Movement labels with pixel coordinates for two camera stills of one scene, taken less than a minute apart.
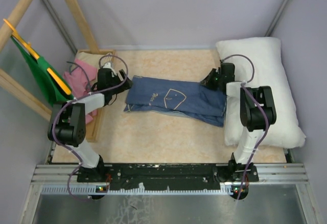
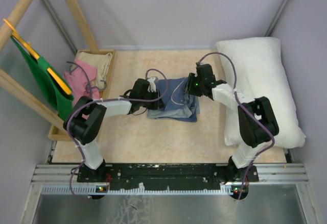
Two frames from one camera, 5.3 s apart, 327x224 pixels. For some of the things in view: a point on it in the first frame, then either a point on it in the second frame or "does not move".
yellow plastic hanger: (15, 34) does not move
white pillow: (258, 62) does not move
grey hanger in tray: (77, 66) does not move
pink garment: (80, 79) does not move
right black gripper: (206, 81) to (188, 87)
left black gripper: (126, 85) to (157, 105)
